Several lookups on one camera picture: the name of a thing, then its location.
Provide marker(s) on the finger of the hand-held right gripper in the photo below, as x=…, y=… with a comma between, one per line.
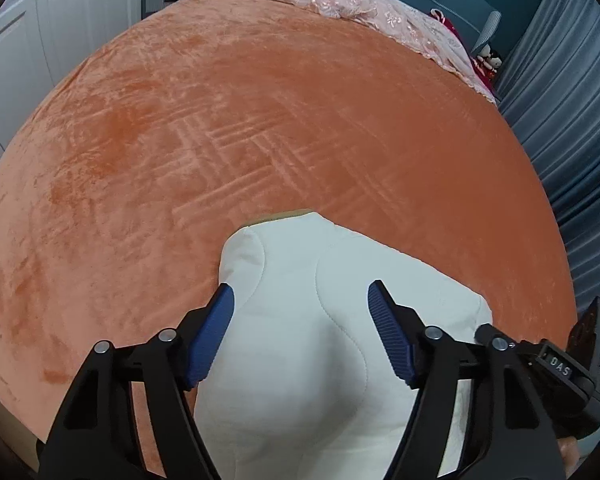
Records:
x=487, y=334

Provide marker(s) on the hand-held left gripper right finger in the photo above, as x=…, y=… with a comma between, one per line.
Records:
x=392, y=337

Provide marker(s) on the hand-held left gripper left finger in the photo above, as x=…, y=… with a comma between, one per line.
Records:
x=212, y=335

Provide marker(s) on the cream quilted jacket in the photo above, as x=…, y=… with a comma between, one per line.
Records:
x=300, y=335

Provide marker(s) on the orange plush blanket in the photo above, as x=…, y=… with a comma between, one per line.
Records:
x=280, y=110

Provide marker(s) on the grey-blue curtain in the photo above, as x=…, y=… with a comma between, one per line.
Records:
x=565, y=110

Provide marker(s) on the small plush toy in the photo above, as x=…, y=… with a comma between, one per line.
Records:
x=490, y=60

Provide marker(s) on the grey striped cushion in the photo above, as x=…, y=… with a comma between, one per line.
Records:
x=490, y=27

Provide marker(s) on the red cloth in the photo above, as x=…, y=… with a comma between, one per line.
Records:
x=445, y=21

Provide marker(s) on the white wardrobe doors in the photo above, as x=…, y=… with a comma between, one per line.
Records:
x=55, y=35

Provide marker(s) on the grey nightstand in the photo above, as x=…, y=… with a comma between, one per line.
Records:
x=160, y=0

